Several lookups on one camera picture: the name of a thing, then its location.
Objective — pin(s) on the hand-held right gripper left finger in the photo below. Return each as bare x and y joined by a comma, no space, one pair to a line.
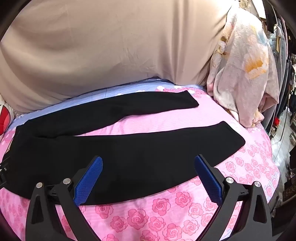
89,180

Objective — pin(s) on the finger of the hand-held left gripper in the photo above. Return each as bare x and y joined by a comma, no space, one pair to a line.
4,170

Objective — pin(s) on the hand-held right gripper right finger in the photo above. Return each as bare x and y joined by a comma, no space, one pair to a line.
208,180

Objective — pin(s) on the black pants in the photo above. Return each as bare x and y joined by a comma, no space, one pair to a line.
138,157

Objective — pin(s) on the white and red plush pillow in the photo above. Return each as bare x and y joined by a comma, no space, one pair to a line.
5,120

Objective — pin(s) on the pink floral bedsheet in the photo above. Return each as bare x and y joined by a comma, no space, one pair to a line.
161,213

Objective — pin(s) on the pale floral fleece blanket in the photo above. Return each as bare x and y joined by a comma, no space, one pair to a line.
242,69

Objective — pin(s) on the beige duvet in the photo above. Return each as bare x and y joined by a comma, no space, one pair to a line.
104,46

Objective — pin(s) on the hanging dark clothes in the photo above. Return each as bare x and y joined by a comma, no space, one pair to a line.
285,69

